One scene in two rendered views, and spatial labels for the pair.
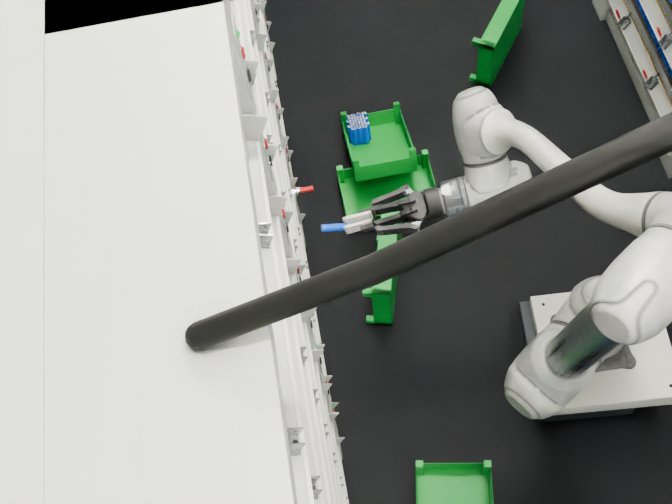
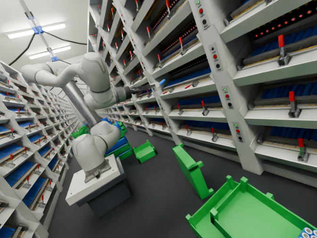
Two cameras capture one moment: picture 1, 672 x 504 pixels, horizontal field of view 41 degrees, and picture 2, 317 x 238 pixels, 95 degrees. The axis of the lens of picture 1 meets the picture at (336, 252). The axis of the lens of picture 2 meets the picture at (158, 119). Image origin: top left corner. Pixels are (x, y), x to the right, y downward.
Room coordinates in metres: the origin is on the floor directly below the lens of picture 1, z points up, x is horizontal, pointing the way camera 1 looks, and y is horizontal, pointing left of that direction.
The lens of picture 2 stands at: (1.98, -0.48, 0.65)
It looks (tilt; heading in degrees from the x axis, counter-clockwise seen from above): 14 degrees down; 158
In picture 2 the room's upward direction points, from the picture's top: 24 degrees counter-clockwise
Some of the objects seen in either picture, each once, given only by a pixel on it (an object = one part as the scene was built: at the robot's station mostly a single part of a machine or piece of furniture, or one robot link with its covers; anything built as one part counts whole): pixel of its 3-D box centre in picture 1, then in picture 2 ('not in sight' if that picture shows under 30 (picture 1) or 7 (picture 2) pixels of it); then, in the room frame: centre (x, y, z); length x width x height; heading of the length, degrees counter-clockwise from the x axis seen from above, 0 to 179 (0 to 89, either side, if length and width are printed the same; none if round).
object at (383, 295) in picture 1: (383, 265); (190, 167); (1.27, -0.13, 0.10); 0.30 x 0.08 x 0.20; 164
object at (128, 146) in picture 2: not in sight; (117, 148); (0.21, -0.41, 0.12); 0.30 x 0.20 x 0.08; 83
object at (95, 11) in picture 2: not in sight; (129, 74); (0.09, 0.16, 0.86); 0.20 x 0.09 x 1.73; 91
